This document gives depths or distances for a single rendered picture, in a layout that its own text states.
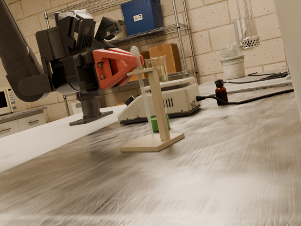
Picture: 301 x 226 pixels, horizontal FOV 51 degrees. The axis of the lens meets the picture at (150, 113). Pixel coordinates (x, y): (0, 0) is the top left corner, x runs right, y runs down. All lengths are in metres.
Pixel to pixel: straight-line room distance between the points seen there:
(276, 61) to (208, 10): 0.82
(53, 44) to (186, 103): 0.33
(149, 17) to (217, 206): 2.89
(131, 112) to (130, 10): 2.45
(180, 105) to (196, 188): 0.47
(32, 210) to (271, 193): 0.24
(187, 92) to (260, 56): 2.47
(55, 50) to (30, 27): 3.73
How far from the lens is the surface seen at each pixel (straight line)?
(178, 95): 0.76
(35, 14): 4.31
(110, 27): 0.94
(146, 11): 3.13
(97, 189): 0.37
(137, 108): 0.80
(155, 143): 0.50
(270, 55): 3.20
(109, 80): 0.53
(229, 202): 0.28
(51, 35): 0.63
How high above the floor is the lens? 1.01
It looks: 7 degrees down
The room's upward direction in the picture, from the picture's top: 11 degrees counter-clockwise
